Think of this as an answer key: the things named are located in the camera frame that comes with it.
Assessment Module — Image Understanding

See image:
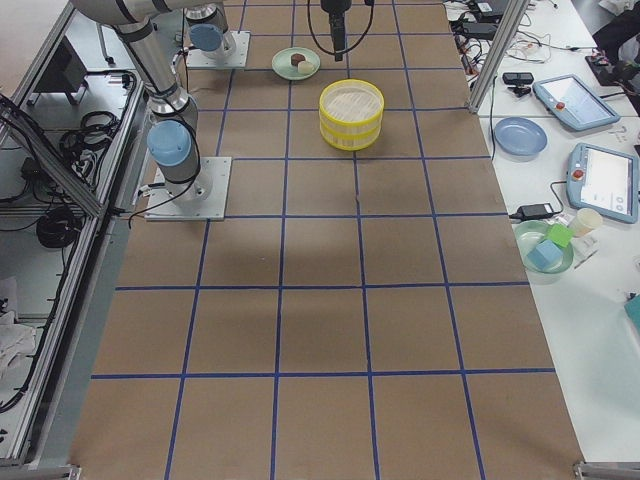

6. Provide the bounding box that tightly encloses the brown bun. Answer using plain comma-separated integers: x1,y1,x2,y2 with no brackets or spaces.
290,52,306,67

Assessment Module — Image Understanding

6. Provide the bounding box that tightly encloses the white bun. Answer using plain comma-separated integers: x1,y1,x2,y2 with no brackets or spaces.
297,60,315,76

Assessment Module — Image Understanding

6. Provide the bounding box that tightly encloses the yellow steamer top layer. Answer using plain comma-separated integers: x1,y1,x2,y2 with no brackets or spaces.
319,79,385,126

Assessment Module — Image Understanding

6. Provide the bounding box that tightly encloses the green plate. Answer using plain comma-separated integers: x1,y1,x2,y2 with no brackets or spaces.
272,47,321,81

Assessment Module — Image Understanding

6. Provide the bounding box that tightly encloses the black webcam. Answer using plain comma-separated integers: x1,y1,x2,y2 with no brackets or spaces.
502,72,534,98

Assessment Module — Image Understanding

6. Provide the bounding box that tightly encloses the blue plate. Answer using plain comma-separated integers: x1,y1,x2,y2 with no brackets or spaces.
493,117,548,158

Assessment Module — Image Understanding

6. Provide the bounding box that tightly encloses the upper teach pendant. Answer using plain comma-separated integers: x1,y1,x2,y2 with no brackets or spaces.
532,74,620,131

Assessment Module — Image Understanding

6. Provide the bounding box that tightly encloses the teach pendant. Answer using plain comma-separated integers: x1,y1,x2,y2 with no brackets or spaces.
566,143,639,224
532,74,620,131

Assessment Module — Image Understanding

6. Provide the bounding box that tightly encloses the black power adapter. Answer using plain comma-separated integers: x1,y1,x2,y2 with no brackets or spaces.
515,203,556,221

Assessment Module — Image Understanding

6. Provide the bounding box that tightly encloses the green bowl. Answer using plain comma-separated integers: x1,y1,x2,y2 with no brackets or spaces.
514,220,574,274

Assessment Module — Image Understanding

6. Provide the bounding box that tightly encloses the green foam cube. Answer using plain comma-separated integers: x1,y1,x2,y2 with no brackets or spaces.
546,223,573,249

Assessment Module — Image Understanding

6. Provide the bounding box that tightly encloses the lower teach pendant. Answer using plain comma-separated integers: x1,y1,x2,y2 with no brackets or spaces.
566,143,639,224

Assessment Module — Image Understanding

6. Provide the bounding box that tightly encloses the blue foam cube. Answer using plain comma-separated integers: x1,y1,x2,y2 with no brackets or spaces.
526,239,564,272

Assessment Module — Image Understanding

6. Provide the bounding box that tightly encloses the paper cup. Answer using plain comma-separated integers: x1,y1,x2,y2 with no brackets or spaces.
569,208,603,237

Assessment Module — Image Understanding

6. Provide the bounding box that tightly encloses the aluminium frame post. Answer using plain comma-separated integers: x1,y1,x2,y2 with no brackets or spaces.
467,0,529,114

